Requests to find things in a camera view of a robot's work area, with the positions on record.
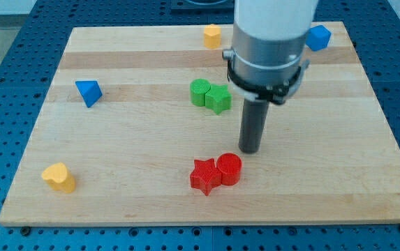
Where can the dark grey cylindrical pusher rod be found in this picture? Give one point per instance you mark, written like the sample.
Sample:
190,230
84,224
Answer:
254,114

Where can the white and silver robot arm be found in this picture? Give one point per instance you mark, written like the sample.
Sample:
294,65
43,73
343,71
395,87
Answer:
264,61

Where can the blue triangle block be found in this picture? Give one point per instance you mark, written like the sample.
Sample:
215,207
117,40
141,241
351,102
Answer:
90,91

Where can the green star block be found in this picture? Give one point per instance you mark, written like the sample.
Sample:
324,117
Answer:
218,98

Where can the red cylinder block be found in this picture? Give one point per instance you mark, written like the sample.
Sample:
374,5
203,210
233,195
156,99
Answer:
230,166

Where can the green cylinder block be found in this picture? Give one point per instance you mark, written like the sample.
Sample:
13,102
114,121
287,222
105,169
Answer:
198,90

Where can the red star block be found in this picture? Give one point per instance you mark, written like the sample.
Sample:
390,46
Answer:
205,176

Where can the yellow hexagon block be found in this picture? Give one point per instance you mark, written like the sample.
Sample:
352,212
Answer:
212,36

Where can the blue hexagon block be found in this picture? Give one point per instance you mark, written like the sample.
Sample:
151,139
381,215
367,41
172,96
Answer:
318,38

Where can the wooden board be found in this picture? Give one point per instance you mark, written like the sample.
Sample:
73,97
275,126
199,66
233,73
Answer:
327,156

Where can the yellow heart block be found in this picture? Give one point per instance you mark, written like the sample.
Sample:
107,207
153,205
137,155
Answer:
59,178

